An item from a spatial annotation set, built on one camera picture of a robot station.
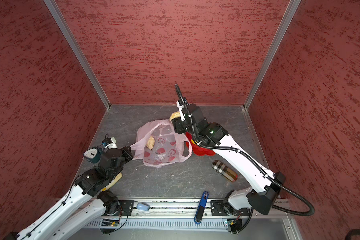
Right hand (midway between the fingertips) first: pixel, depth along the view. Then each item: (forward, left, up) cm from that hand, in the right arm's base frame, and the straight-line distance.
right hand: (178, 121), depth 70 cm
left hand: (-7, +25, -15) cm, 30 cm away
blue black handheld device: (-34, -9, -28) cm, 46 cm away
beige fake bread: (+5, +19, -27) cm, 33 cm away
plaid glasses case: (-14, -26, -29) cm, 41 cm away
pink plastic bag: (+6, +15, -31) cm, 35 cm away
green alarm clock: (-2, +53, -27) cm, 60 cm away
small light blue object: (-30, +19, -31) cm, 47 cm away
